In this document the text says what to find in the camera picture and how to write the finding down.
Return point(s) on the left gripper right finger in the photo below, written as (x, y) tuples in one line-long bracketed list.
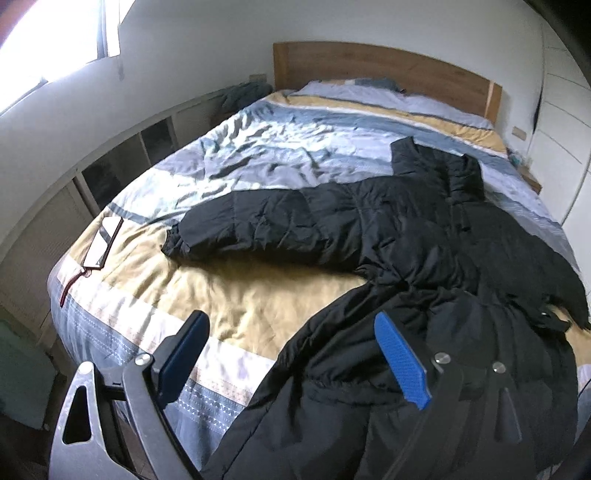
[(469, 426)]

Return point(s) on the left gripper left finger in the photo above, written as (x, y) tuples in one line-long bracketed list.
[(88, 443)]

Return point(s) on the black puffer down coat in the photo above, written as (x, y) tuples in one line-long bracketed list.
[(454, 269)]

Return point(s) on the striped blue yellow duvet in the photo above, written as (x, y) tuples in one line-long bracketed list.
[(254, 306)]

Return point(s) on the low window-side shelf cabinet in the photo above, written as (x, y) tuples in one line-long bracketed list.
[(48, 229)]

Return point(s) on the wooden nightstand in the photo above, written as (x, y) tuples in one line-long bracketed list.
[(530, 179)]

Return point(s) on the white wardrobe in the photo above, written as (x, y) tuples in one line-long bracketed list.
[(560, 149)]

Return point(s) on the dark green cloth bundle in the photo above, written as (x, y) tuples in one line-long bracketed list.
[(242, 95)]

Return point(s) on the white pillow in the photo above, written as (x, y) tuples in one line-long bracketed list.
[(372, 95)]

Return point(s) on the wooden headboard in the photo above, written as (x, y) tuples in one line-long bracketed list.
[(296, 63)]

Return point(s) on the grey-blue pillow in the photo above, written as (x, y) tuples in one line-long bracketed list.
[(382, 83)]

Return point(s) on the beige wall socket right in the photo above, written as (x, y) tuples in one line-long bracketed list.
[(519, 133)]

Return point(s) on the beige wall socket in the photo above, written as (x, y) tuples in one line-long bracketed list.
[(257, 78), (519, 133)]

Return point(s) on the beige wall socket left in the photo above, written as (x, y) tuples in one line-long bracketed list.
[(257, 78)]

